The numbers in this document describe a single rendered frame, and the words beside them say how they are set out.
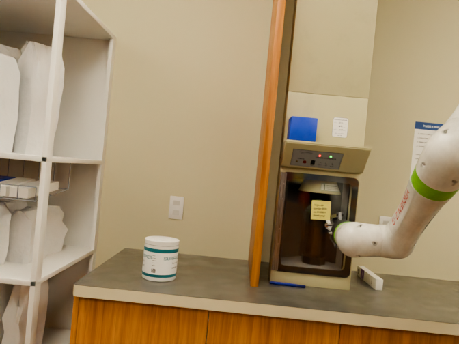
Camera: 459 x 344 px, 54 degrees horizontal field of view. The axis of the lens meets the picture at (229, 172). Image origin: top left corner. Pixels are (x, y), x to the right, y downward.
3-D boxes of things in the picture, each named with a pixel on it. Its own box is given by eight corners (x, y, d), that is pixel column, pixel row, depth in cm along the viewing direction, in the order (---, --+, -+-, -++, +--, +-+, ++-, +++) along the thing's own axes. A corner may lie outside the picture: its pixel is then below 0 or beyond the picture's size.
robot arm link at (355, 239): (341, 223, 133) (339, 259, 134) (383, 224, 133) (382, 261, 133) (331, 218, 147) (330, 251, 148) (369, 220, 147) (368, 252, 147)
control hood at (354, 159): (280, 166, 179) (283, 140, 179) (361, 173, 178) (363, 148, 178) (283, 165, 168) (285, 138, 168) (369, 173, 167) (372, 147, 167)
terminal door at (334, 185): (272, 270, 179) (282, 170, 179) (349, 278, 178) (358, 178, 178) (272, 270, 178) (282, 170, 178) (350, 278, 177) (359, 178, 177)
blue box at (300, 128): (286, 140, 178) (288, 119, 178) (311, 143, 178) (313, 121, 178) (289, 139, 168) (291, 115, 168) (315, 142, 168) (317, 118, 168)
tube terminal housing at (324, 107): (265, 268, 205) (281, 100, 204) (336, 275, 204) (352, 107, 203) (269, 282, 180) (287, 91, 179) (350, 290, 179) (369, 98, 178)
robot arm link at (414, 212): (406, 164, 118) (414, 200, 111) (449, 166, 117) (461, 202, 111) (369, 233, 146) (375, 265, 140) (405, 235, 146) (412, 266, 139)
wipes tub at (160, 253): (145, 271, 178) (149, 234, 178) (177, 275, 177) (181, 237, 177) (137, 280, 165) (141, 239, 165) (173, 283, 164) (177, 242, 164)
